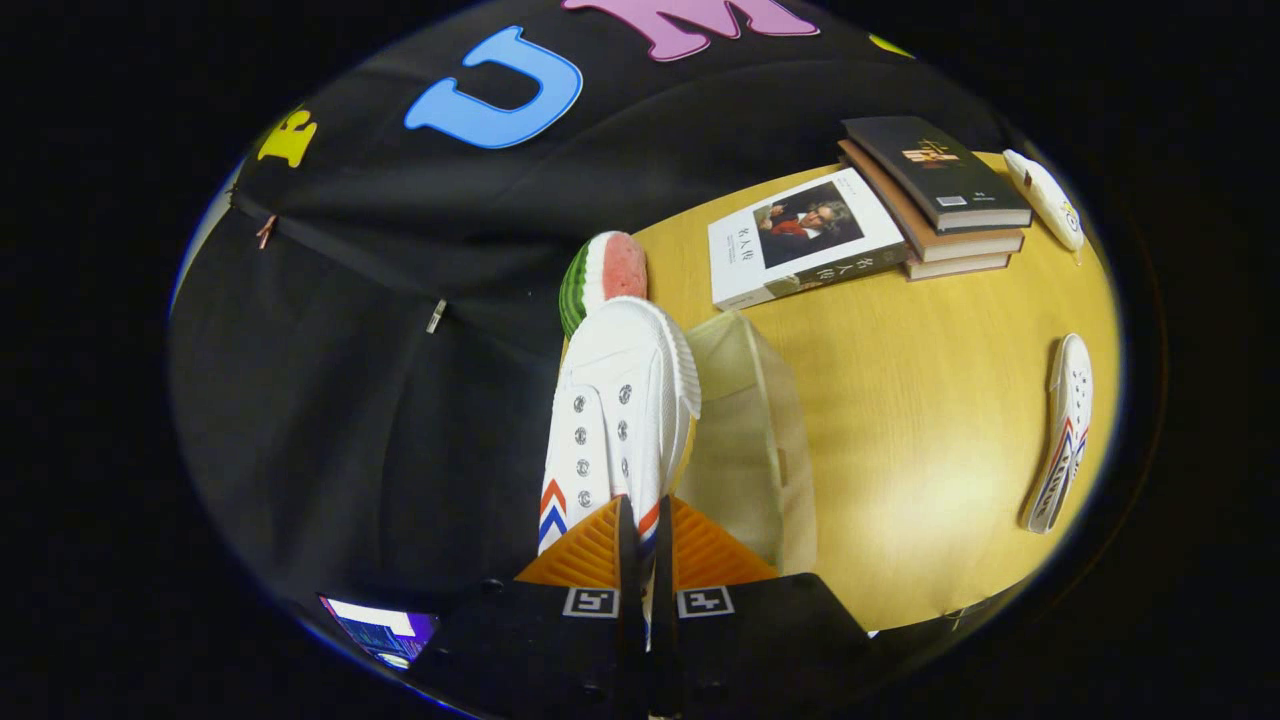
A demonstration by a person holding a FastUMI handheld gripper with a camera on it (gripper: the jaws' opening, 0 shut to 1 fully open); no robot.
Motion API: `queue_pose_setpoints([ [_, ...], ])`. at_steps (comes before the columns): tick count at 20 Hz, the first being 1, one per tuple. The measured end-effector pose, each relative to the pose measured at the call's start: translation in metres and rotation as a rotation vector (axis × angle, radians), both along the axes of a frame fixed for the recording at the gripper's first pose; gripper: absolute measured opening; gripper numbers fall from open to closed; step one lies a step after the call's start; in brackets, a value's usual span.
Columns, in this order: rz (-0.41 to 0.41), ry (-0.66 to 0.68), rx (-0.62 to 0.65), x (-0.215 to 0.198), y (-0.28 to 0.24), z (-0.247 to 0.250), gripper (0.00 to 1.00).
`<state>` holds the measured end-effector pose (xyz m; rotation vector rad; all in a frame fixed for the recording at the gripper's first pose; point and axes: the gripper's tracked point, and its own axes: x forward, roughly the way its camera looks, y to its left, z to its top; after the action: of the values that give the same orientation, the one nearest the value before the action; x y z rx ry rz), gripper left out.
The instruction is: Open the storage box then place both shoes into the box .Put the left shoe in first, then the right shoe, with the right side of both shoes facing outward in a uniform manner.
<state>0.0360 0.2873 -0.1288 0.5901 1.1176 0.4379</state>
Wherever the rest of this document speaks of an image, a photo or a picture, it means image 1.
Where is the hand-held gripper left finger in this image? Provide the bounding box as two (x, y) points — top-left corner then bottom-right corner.
(410, 495), (649, 720)

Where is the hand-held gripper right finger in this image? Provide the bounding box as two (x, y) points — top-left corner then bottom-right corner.
(650, 495), (883, 720)

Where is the beige fabric storage box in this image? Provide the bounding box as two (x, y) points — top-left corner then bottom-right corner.
(680, 310), (818, 576)

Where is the white striped canvas shoe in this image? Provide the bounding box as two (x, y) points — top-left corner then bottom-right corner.
(1025, 333), (1094, 535)
(537, 296), (702, 641)

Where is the lit computer screen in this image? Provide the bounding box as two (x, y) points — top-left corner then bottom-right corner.
(318, 595), (439, 669)

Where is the black backdrop cloth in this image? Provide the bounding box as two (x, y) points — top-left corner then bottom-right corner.
(170, 0), (1011, 641)

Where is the watermelon slice plush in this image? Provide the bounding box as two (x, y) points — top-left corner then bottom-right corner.
(558, 231), (649, 339)

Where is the white portrait cover book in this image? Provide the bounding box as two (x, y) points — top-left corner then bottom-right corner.
(707, 167), (911, 312)

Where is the thin brown cover book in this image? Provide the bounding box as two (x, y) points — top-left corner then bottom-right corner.
(905, 250), (1013, 282)

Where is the thick brown cover book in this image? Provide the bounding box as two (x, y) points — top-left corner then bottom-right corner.
(838, 140), (1026, 264)

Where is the white plush toy with eyes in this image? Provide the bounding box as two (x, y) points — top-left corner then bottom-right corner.
(1002, 149), (1086, 253)

